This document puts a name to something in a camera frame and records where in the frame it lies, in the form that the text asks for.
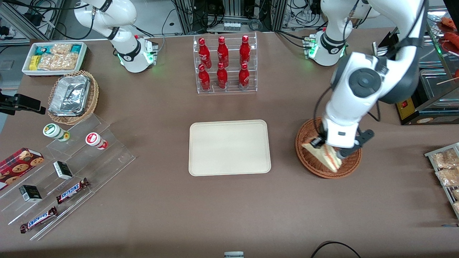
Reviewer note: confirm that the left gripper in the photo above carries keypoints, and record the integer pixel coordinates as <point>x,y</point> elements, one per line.
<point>317,142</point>

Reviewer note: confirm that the triangular sandwich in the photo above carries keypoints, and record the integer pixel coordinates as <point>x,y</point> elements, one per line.
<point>328,158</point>

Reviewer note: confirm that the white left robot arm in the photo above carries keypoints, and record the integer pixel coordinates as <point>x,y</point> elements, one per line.
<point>358,82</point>

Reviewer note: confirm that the brown round wicker basket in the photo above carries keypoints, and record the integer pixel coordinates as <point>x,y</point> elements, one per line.
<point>354,165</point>

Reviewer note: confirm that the cream plastic tray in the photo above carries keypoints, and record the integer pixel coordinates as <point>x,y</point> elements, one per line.
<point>229,147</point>

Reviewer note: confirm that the light oval wicker basket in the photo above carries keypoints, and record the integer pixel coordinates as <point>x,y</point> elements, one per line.
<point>94,96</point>

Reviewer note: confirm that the red cola bottle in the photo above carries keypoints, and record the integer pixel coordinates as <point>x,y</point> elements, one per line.
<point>204,53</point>
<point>204,79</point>
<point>244,78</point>
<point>245,51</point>
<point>222,53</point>
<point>222,78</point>

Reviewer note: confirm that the clear acrylic bottle rack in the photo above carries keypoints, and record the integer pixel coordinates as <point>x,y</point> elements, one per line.
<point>231,87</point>

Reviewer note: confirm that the black food warmer yellow panel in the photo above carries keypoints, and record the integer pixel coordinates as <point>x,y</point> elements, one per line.
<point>423,117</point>

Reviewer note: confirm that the black silver box device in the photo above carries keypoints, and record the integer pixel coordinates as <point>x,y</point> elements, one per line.
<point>381,44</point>

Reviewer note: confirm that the steel warmer pan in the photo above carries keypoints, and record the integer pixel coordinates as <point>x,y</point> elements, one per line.
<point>432,57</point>
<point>435,93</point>

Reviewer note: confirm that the clear bag of crackers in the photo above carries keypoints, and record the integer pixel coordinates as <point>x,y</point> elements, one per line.
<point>446,158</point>
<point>455,193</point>
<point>456,207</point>
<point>448,177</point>

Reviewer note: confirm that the grey box at table edge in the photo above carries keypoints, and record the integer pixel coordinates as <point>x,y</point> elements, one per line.
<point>233,254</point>

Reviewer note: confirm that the wooden skewer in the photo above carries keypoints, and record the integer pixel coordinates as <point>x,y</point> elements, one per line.
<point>446,81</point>

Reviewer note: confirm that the clear acrylic stepped display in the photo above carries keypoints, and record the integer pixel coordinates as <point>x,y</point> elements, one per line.
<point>104,168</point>

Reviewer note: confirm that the red lid snack cup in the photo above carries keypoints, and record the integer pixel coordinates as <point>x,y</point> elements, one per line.
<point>94,139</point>

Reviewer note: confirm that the brown Snickers bar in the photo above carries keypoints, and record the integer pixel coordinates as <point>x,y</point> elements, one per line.
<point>38,219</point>
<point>71,191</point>

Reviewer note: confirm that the silver foil container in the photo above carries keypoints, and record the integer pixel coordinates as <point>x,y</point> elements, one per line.
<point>70,95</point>

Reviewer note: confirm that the small black carton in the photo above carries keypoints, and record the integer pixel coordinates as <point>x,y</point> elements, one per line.
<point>62,170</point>
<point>30,193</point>

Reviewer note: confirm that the teal snack packet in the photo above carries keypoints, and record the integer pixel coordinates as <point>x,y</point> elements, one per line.
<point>76,48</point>
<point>43,50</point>

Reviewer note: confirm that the green lid snack cup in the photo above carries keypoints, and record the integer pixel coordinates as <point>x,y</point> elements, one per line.
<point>53,131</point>

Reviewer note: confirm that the large clear cracker bag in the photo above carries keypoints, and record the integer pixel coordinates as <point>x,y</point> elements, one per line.
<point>59,61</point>

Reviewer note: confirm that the small clear cracker bag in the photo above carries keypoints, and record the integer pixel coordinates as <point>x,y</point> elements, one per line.
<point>61,48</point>

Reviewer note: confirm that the yellow snack packet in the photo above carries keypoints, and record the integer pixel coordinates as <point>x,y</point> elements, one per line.
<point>34,62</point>

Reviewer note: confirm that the black clamp mounted device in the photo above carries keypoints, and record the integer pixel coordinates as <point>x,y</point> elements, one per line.
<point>25,103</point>

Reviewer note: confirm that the red chocolate cookie box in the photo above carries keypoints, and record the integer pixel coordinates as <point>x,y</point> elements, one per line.
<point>18,165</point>

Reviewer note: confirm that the white rectangular snack bin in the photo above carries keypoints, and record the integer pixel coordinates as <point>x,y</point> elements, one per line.
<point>25,70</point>

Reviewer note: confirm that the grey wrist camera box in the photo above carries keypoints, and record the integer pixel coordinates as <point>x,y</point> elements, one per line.
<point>364,136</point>

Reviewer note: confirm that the aluminium profile frame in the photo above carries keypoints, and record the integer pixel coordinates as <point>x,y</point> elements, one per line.
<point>229,9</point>

